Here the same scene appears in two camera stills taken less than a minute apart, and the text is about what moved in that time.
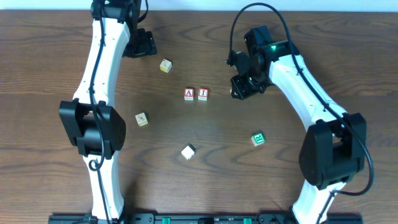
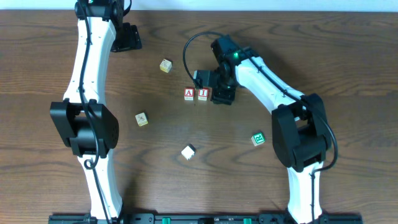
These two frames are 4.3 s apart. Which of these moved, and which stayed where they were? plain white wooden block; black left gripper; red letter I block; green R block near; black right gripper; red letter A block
Moved: black left gripper; black right gripper
Stayed: plain white wooden block; red letter A block; green R block near; red letter I block
